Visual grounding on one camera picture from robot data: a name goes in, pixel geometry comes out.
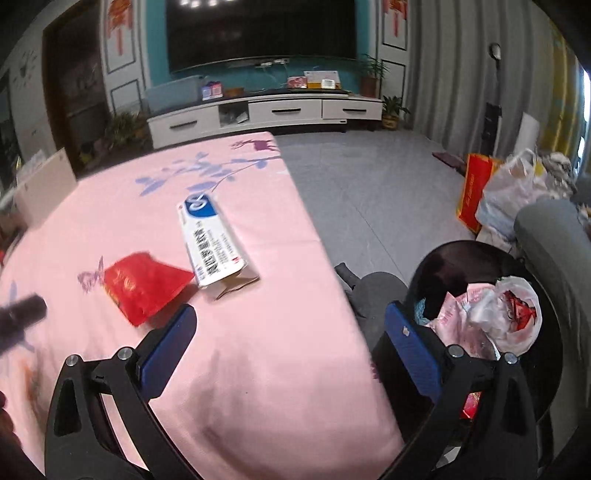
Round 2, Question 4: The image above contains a clear storage box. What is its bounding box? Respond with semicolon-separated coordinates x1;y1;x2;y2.
145;76;204;115

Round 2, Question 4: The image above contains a person left hand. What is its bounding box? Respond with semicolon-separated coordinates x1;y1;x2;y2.
0;392;22;452

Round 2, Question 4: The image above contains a red foil snack bag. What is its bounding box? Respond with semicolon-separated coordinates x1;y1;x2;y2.
103;252;194;327

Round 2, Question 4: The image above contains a red chinese knot decoration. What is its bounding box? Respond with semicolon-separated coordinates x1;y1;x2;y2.
106;0;133;56

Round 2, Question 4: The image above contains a tall potted plant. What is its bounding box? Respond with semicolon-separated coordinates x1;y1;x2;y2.
358;55;389;98

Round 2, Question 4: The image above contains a pink patterned plastic bag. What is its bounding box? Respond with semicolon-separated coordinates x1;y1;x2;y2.
427;283;500;360

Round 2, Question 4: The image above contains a potted plant left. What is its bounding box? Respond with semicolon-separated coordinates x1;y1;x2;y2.
104;111;150;151

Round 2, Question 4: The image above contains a potted plant right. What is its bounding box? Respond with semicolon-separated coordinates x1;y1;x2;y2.
382;95;410;131

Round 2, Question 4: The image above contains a white blue medicine box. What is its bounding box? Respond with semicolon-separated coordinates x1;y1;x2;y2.
176;193;259;300

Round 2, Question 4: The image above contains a large black television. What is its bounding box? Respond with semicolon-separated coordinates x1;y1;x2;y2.
166;0;356;72

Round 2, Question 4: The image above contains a red orange shopping bag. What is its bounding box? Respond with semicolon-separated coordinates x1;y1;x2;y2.
457;153;503;235

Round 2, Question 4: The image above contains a white plastic bag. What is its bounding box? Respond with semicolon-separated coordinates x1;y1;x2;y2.
476;149;551;241
468;276;543;356

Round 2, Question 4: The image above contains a pink floral tablecloth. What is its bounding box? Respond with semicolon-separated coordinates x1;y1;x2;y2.
1;133;404;479

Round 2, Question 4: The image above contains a black round trash bin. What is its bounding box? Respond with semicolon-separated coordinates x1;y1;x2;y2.
372;239;565;444

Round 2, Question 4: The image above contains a white cardboard box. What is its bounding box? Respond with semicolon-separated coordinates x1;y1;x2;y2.
14;149;77;228

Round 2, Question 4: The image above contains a white tv cabinet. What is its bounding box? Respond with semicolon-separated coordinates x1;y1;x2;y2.
147;90;383;149

